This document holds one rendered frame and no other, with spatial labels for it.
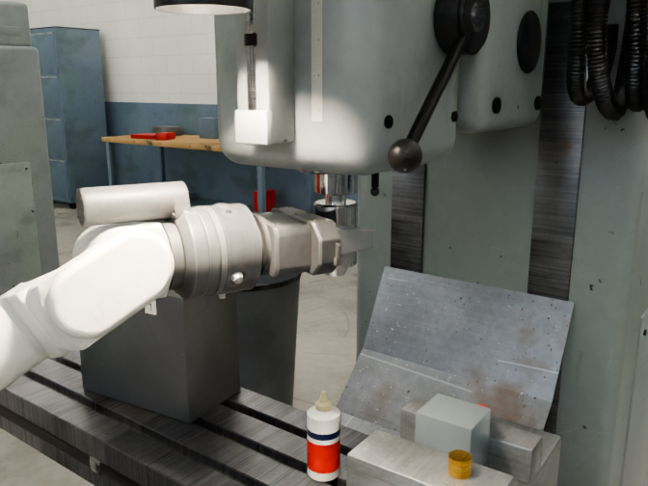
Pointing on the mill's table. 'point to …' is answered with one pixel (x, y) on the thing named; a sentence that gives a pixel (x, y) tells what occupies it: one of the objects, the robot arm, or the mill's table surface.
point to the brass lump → (459, 464)
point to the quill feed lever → (471, 44)
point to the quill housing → (348, 87)
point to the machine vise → (507, 448)
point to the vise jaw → (410, 466)
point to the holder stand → (170, 357)
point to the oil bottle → (323, 440)
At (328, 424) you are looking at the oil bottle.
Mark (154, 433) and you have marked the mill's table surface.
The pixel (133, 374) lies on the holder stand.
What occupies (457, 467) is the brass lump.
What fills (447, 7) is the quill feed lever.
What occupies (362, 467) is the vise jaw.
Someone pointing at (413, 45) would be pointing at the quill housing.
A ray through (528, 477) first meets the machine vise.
